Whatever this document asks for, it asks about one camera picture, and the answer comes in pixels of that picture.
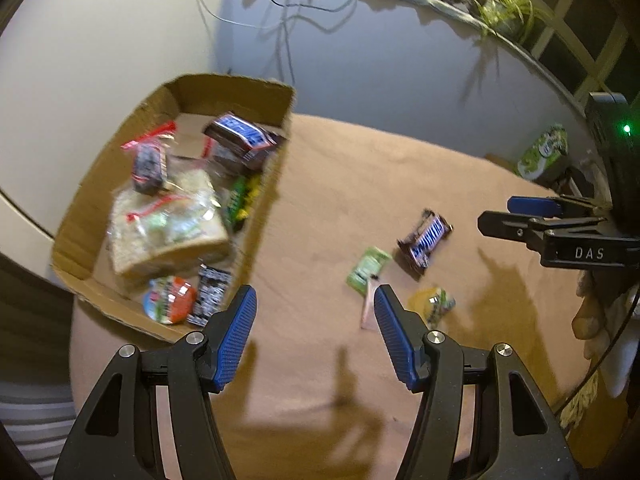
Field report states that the grey striped cloth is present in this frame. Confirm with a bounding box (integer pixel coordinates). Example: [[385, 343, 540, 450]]
[[0, 380, 81, 480]]

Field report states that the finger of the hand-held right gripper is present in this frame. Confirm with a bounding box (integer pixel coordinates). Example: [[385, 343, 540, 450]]
[[506, 194, 613, 218], [477, 210, 608, 253]]

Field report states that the potted green plant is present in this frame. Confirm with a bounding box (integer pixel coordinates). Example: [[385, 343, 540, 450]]
[[465, 0, 556, 43]]

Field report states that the orange jelly cup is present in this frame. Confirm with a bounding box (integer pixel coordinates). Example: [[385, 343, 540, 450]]
[[142, 276, 197, 326]]

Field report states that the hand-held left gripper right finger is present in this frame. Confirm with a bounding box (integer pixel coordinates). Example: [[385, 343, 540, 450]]
[[372, 284, 581, 480]]

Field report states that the green lid jelly cup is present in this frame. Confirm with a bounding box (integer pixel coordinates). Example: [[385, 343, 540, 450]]
[[407, 285, 457, 326]]

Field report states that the patterned fringed cloth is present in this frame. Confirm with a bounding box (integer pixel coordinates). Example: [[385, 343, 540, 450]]
[[557, 350, 631, 431]]

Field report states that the tan tablecloth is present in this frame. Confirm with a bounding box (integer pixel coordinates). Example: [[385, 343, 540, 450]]
[[70, 112, 626, 480]]

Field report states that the person's right hand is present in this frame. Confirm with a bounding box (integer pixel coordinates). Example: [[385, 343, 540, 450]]
[[570, 282, 621, 361]]

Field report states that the brown chocolate bar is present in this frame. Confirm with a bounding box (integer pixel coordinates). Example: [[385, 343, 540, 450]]
[[396, 208, 454, 278], [202, 112, 286, 171]]

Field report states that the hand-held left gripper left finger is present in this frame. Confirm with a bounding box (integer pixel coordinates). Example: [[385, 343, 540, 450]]
[[52, 284, 258, 480]]

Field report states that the green printed box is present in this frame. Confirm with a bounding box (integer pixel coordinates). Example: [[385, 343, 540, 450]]
[[516, 123, 569, 181]]

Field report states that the yellow candy packet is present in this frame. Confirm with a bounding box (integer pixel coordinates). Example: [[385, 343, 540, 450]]
[[222, 172, 263, 233]]

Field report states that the pink candy packet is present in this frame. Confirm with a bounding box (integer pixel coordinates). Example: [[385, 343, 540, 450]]
[[360, 275, 383, 331]]

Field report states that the green candy packet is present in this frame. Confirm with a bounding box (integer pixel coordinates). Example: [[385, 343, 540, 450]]
[[346, 246, 393, 295]]

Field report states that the clear wrapped bread packet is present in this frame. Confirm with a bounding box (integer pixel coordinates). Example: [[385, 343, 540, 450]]
[[107, 167, 233, 278]]

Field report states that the white wooden lattice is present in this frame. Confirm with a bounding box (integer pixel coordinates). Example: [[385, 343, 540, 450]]
[[530, 0, 632, 106]]

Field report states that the brown cardboard box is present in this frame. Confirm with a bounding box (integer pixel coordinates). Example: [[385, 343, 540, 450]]
[[50, 74, 296, 343]]

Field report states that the black and white packet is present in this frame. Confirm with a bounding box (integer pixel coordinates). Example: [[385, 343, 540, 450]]
[[186, 262, 233, 328]]

